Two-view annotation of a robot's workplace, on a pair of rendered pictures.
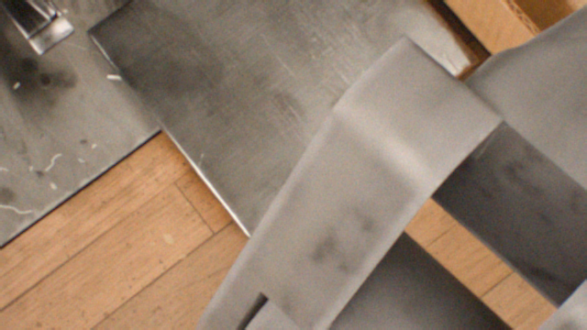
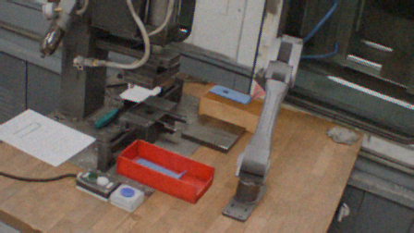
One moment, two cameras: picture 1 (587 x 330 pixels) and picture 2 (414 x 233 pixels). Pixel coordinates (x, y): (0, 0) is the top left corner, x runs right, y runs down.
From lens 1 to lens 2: 148 cm
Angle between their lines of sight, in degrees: 52
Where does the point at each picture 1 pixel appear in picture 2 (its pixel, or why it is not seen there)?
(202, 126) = (209, 139)
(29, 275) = not seen: hidden behind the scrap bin
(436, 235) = not seen: hidden behind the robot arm
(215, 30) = (202, 129)
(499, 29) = (248, 120)
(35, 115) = (177, 146)
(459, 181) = (279, 53)
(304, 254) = (273, 53)
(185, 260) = (217, 157)
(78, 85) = (182, 142)
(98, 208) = (197, 154)
